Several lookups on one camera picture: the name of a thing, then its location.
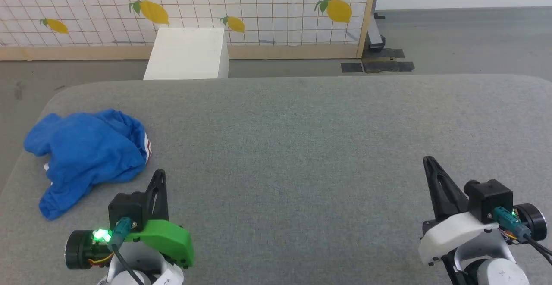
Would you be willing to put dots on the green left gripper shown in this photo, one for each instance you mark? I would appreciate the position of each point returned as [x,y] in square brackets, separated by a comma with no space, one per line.
[166,238]

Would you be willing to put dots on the blue white sports jersey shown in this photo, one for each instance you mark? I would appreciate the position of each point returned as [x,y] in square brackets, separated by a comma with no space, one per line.
[86,151]

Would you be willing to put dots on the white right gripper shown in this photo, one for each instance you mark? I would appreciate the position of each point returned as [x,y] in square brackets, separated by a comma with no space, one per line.
[457,233]

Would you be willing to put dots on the metal partition foot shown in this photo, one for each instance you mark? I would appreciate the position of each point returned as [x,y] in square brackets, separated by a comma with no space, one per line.
[375,35]

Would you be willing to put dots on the lemon print partition screen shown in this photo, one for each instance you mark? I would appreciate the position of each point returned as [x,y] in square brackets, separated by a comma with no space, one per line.
[194,4]

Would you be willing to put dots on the large black floor mat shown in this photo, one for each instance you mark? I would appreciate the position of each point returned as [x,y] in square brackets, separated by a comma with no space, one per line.
[388,66]

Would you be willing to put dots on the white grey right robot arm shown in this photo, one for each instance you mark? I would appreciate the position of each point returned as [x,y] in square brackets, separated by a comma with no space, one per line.
[496,270]

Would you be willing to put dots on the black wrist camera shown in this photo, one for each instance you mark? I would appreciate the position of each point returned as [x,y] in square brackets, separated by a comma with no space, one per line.
[127,209]
[489,198]

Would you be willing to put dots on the white box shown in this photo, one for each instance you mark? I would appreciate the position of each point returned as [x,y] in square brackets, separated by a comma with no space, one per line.
[187,54]

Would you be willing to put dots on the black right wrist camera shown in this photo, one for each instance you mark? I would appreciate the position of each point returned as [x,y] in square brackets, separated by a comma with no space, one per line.
[489,198]

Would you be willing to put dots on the grey fabric sofa cushion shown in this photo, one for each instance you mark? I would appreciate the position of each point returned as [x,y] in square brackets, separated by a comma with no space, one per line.
[302,155]

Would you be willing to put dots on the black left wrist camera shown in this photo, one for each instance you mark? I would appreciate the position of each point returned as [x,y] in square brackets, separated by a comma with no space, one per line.
[127,209]

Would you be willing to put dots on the small black floor mat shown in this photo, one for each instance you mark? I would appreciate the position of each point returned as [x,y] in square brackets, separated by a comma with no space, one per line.
[352,67]

